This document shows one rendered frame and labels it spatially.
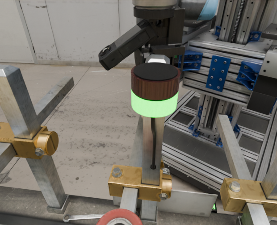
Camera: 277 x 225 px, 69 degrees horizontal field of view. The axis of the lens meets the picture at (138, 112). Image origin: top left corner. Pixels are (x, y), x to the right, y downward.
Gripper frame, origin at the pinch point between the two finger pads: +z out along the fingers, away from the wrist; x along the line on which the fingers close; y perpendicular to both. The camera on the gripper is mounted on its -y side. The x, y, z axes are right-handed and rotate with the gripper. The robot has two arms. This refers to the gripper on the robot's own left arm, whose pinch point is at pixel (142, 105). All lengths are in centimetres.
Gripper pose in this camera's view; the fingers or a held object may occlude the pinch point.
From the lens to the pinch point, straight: 45.8
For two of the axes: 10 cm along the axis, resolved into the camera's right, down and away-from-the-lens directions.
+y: 9.8, -1.4, 1.7
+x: -2.2, -5.7, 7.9
